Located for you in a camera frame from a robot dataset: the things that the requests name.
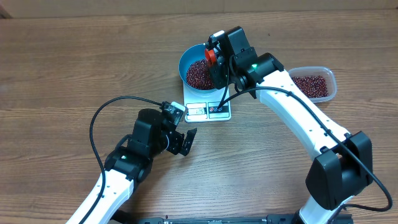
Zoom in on blue bowl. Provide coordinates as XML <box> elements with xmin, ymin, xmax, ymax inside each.
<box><xmin>178</xmin><ymin>44</ymin><xmax>221</xmax><ymax>96</ymax></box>

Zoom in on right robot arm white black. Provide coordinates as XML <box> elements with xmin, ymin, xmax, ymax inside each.
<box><xmin>205</xmin><ymin>26</ymin><xmax>373</xmax><ymax>223</ymax></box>

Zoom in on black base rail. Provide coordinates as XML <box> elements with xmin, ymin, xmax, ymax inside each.
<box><xmin>108</xmin><ymin>210</ymin><xmax>354</xmax><ymax>224</ymax></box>

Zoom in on red beans in bowl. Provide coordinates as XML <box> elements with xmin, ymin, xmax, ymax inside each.
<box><xmin>186</xmin><ymin>59</ymin><xmax>215</xmax><ymax>90</ymax></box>

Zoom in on white digital kitchen scale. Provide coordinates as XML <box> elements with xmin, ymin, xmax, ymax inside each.
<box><xmin>183</xmin><ymin>83</ymin><xmax>232</xmax><ymax>123</ymax></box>

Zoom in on red plastic scoop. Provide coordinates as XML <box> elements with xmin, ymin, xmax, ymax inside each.
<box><xmin>205</xmin><ymin>49</ymin><xmax>217</xmax><ymax>67</ymax></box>

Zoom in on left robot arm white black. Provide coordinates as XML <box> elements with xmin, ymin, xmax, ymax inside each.
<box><xmin>67</xmin><ymin>102</ymin><xmax>197</xmax><ymax>223</ymax></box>

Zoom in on red beans in container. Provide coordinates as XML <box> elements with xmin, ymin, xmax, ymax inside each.
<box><xmin>292</xmin><ymin>76</ymin><xmax>328</xmax><ymax>98</ymax></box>

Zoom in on clear plastic container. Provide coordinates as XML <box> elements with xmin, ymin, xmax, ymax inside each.
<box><xmin>289</xmin><ymin>67</ymin><xmax>338</xmax><ymax>103</ymax></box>

